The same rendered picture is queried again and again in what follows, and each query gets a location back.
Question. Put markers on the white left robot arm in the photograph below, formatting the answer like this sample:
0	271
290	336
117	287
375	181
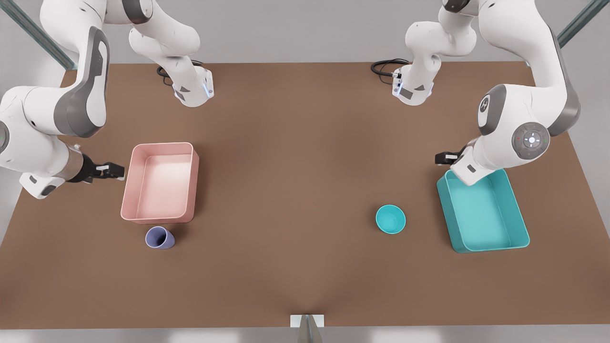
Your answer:
524	90

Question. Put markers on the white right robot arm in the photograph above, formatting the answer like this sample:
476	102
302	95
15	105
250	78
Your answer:
78	102

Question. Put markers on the pink rectangular box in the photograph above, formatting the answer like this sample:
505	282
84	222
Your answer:
159	183

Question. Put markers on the teal rectangular box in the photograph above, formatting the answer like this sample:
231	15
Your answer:
482	212

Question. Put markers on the teal bowl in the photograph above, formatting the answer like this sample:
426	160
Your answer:
391	219

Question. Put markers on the purple cup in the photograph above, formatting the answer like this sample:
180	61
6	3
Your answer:
159	237

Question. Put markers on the silver frame post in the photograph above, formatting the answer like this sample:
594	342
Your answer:
38	33
307	329
576	21

